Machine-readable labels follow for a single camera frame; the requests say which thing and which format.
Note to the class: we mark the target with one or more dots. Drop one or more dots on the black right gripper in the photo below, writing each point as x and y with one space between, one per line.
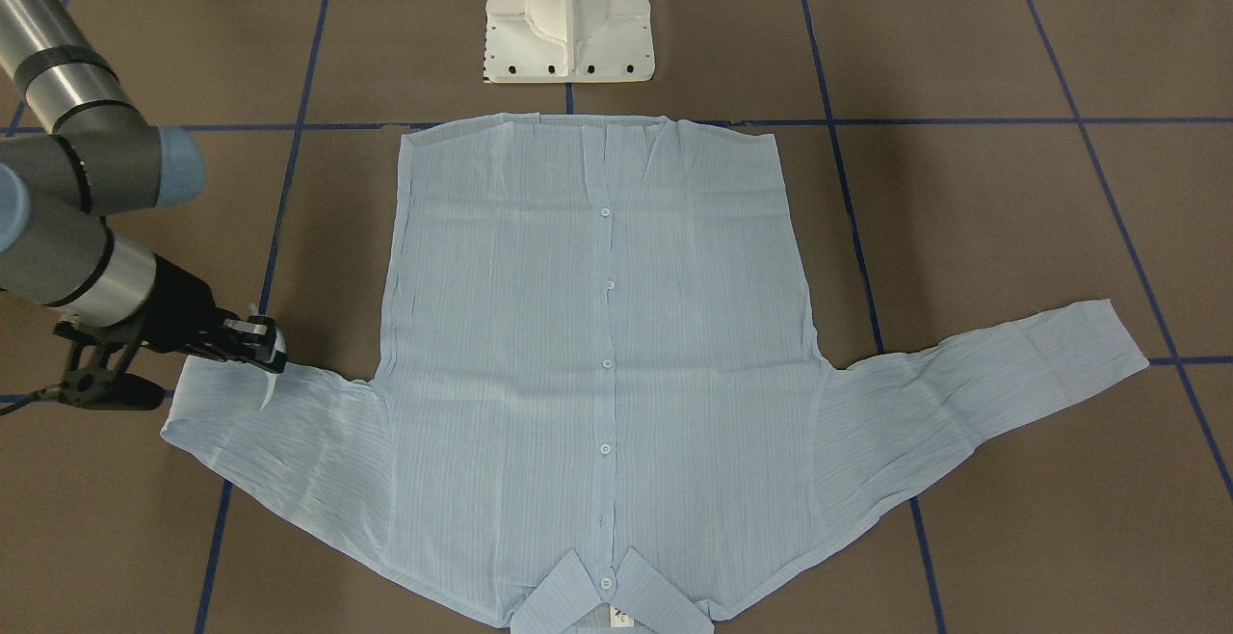
183 307

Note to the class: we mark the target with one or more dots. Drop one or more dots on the light blue button-up shirt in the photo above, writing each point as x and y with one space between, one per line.
601 386

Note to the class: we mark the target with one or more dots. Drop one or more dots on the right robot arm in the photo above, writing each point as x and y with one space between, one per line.
97 157

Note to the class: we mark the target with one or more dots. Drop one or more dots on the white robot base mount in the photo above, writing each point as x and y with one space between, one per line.
568 42

